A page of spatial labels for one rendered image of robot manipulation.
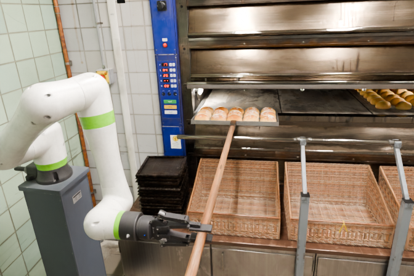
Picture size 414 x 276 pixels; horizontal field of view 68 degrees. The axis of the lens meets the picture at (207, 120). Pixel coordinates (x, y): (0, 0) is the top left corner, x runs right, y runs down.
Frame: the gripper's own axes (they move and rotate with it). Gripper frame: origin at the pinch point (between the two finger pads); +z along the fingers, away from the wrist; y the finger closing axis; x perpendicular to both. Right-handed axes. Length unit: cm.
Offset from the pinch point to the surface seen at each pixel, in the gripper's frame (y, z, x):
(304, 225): 41, 41, -61
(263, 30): -54, 17, -117
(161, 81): -23, -49, -118
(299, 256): 62, 40, -61
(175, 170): 30, -35, -90
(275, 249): 64, 28, -66
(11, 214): 38, -119, -44
